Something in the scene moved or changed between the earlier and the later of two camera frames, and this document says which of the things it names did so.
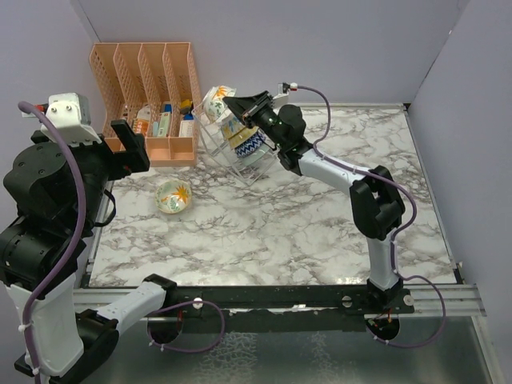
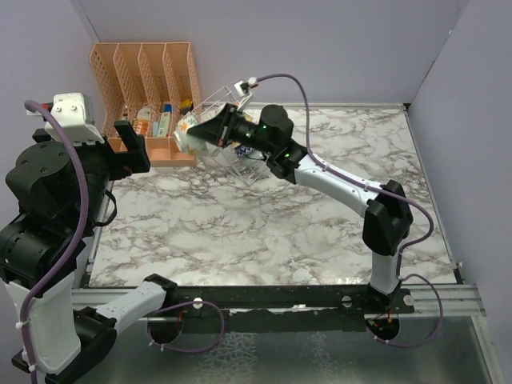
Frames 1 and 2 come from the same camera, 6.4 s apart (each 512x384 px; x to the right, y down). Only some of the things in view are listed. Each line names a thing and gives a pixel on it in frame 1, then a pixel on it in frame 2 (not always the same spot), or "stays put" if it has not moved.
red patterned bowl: [250, 145] stays put
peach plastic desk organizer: [155, 88] stays put
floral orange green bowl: [173, 196] → [187, 143]
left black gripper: [134, 158] stays put
